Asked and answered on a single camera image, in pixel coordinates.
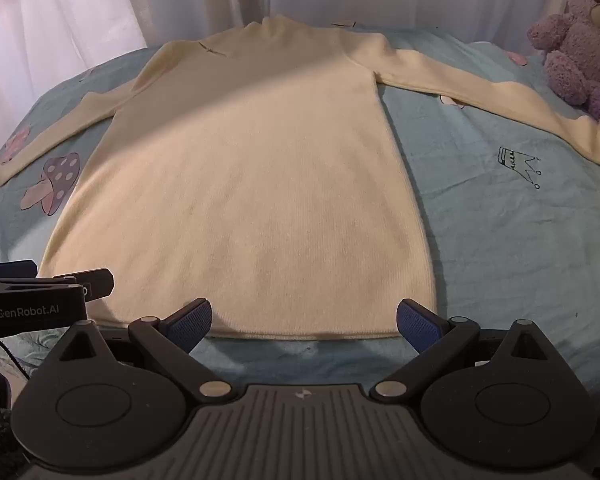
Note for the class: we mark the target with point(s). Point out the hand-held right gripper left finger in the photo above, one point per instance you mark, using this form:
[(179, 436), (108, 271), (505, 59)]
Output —
[(191, 321)]

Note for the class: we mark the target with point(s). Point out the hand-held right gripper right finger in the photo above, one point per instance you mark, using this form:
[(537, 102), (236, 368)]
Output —
[(418, 326)]

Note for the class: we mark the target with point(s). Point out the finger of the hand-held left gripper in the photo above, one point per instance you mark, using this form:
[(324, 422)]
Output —
[(92, 282), (10, 268)]

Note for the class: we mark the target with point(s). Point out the cream knit sweater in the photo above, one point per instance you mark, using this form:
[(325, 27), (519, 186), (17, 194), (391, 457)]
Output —
[(240, 185)]

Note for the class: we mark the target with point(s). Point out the teal mushroom print bed sheet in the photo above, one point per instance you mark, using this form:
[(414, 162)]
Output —
[(505, 240)]

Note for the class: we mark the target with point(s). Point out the purple teddy bear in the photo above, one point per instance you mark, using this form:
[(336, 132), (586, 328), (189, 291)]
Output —
[(580, 45)]

